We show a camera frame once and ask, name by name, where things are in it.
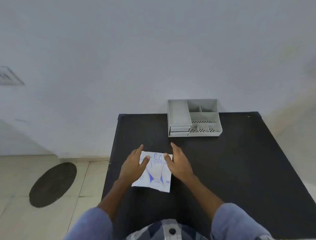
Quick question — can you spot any person's right hand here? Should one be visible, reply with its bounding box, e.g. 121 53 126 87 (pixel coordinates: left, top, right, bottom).
164 142 196 183

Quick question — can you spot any person's left hand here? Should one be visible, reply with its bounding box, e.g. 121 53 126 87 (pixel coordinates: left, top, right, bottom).
118 144 150 185

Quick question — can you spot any white paper envelope packet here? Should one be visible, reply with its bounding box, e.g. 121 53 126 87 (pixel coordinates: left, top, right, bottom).
131 151 173 193

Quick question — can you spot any grey plastic desk organizer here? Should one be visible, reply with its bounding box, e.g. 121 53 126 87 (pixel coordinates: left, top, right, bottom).
167 99 223 138

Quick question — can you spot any person's left forearm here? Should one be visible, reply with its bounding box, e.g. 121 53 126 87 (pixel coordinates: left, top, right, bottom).
97 178 135 223

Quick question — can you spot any person's right forearm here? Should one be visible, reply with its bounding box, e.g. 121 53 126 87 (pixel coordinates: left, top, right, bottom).
182 174 225 221

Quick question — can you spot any blue plaid shirt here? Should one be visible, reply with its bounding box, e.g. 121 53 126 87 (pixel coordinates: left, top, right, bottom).
63 202 279 240

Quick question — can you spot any dark oval floor mat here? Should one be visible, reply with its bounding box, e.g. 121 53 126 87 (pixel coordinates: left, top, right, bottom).
29 162 77 208

